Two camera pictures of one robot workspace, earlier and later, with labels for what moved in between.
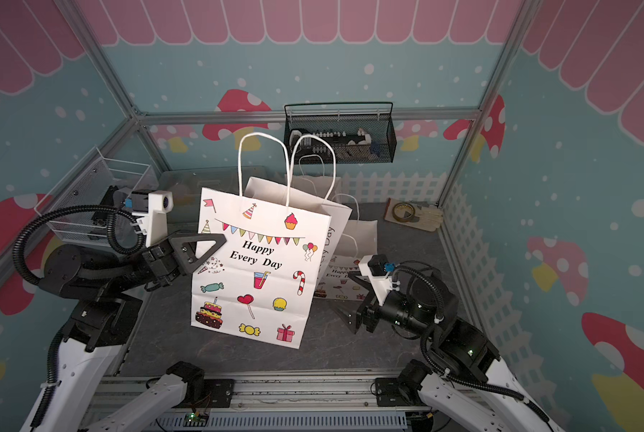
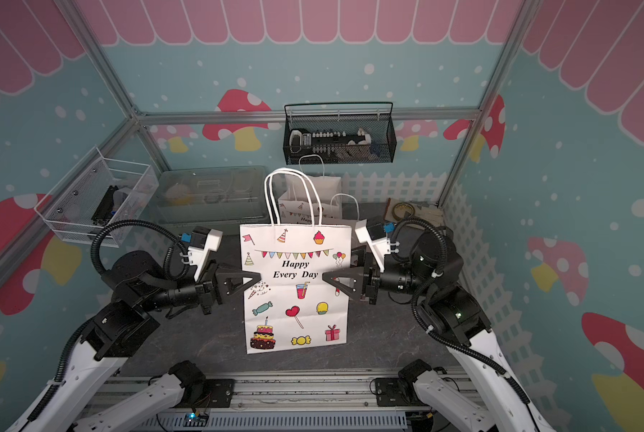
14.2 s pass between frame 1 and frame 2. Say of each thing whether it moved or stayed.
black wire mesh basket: stayed
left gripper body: moved
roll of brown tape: stayed
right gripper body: moved
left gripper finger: moved
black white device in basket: stayed
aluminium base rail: stayed
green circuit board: stayed
